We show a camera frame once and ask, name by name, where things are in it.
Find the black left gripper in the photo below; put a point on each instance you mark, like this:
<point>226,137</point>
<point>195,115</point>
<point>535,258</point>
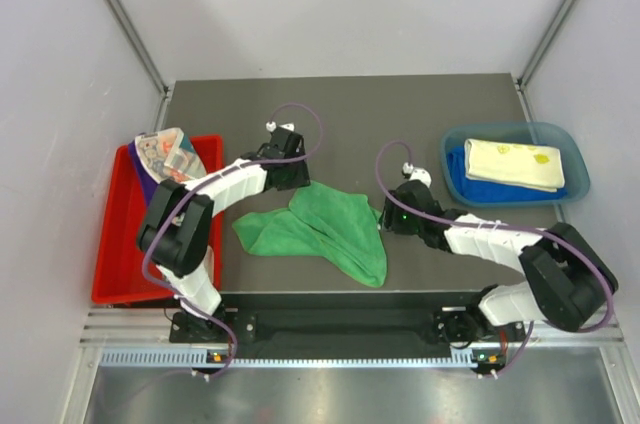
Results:
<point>300,180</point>

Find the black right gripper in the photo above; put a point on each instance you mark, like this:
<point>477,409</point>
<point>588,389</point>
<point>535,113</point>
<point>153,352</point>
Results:
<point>390,221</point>

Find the green towel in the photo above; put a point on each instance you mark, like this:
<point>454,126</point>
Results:
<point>319,221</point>

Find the blue towel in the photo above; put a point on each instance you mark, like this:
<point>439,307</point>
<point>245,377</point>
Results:
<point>484,192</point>

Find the yellow patterned towel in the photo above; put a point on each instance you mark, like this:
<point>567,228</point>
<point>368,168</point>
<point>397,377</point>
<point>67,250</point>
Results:
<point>524,165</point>

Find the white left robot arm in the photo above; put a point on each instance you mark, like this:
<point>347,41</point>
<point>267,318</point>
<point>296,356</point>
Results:
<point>174,233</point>

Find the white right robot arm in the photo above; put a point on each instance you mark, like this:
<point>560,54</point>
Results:
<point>565,282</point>

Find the light patterned towel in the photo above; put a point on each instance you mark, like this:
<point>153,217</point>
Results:
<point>168,154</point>

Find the purple towel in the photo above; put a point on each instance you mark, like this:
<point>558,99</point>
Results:
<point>147,184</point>

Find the translucent blue tray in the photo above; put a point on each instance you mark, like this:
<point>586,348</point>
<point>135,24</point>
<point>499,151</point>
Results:
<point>577,180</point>

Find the red plastic bin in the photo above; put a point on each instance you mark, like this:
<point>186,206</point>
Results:
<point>118,278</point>

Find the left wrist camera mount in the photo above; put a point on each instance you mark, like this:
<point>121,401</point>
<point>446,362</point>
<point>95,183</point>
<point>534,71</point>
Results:
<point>272,126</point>

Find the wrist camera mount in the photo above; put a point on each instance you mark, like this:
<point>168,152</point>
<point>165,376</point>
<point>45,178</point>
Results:
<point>272,126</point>
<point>415,173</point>

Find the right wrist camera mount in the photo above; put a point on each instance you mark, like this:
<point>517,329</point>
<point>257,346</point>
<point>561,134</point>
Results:
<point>415,173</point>

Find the white slotted cable duct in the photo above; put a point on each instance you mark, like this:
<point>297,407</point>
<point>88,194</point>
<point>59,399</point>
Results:
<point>206,358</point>

